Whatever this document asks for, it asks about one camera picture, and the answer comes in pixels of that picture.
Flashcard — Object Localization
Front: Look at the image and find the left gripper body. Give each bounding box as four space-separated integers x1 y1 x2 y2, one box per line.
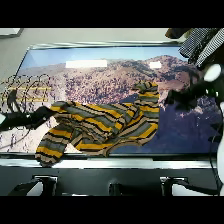
29 105 58 131

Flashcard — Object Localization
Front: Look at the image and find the silver frame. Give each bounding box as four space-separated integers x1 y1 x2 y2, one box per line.
0 40 224 197

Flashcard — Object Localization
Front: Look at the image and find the brown garment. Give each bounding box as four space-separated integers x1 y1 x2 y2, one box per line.
165 28 193 40

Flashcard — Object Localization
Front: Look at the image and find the black white checked garment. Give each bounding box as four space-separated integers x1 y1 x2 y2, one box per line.
195 28 224 70

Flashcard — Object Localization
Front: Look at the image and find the yellow grey striped sweater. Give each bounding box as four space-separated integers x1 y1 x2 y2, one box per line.
34 80 161 168

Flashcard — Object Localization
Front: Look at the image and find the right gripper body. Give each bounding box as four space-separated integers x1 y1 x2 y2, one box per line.
164 87 201 111

